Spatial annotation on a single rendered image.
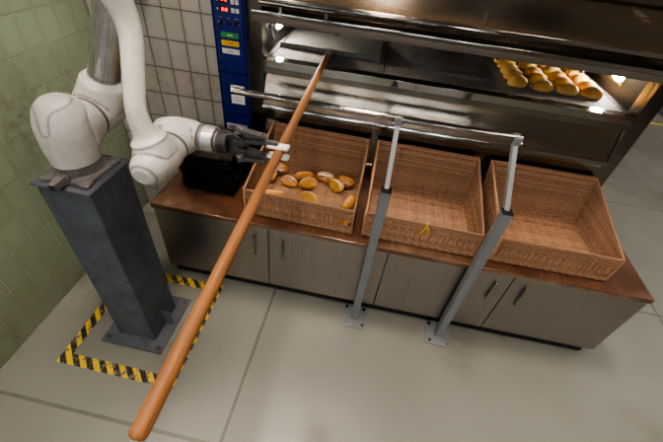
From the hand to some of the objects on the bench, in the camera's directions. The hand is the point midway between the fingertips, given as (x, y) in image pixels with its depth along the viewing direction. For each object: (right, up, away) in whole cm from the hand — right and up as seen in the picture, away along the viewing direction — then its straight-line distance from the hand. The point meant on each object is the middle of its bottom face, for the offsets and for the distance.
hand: (278, 151), depth 113 cm
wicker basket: (+123, -36, +71) cm, 146 cm away
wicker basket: (+4, -14, +79) cm, 80 cm away
